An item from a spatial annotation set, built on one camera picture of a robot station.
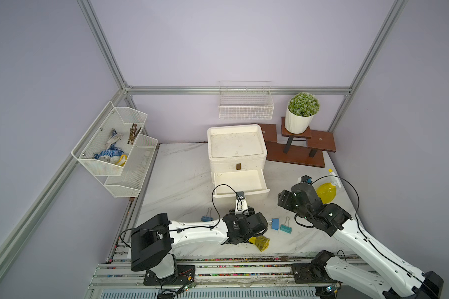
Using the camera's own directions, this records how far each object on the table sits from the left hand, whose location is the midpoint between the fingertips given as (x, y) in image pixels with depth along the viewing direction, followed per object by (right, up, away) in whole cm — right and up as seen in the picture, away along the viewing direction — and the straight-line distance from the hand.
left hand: (245, 209), depth 81 cm
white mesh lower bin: (-53, +11, +2) cm, 54 cm away
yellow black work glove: (+7, -14, -1) cm, 16 cm away
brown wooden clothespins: (-50, +34, +1) cm, 61 cm away
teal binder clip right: (+20, -10, +6) cm, 22 cm away
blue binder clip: (+15, -9, +7) cm, 18 cm away
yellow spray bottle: (+40, +7, +8) cm, 42 cm away
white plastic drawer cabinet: (-4, +24, +3) cm, 25 cm away
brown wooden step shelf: (+37, +29, +34) cm, 59 cm away
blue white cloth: (-52, +25, -10) cm, 59 cm away
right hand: (+17, +5, -3) cm, 18 cm away
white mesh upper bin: (-57, +28, -8) cm, 64 cm away
